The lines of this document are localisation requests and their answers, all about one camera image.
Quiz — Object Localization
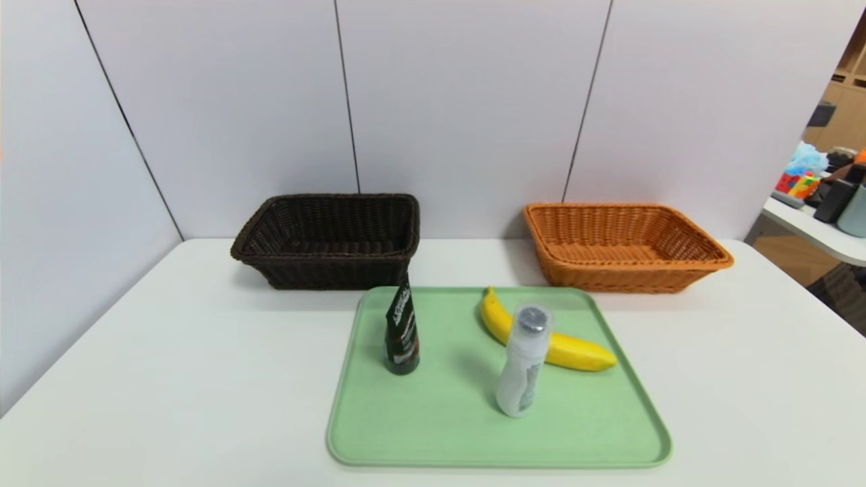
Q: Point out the black cosmetic tube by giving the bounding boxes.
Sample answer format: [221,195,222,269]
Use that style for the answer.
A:
[384,274,421,376]

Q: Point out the white bottle grey cap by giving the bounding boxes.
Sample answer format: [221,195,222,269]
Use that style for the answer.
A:
[495,302,554,419]

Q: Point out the yellow banana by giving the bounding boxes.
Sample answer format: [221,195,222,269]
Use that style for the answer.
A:
[480,286,618,373]

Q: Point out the dark brown wicker basket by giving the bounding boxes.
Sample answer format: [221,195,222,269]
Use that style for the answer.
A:
[230,193,421,291]

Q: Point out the orange wicker basket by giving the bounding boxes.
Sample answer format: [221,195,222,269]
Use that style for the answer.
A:
[524,202,735,294]

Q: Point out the green plastic tray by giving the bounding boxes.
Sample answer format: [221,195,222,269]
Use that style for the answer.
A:
[326,285,673,469]

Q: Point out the colourful toy block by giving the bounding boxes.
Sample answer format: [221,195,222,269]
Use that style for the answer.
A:
[775,172,821,200]

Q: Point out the white side table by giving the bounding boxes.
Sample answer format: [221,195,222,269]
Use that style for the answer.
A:
[762,196,866,267]

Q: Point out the blue plastic bag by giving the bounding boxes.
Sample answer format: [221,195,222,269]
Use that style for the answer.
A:
[786,141,830,178]

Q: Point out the tall black box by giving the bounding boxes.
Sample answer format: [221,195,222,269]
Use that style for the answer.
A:
[813,177,860,224]

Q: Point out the dark woven stool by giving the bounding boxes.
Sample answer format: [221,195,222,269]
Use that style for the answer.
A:
[808,262,866,335]

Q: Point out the grey-green cup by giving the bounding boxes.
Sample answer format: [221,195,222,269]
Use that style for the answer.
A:
[838,184,866,238]

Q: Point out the dark grey wall box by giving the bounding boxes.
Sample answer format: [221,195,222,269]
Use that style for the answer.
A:
[807,100,838,128]

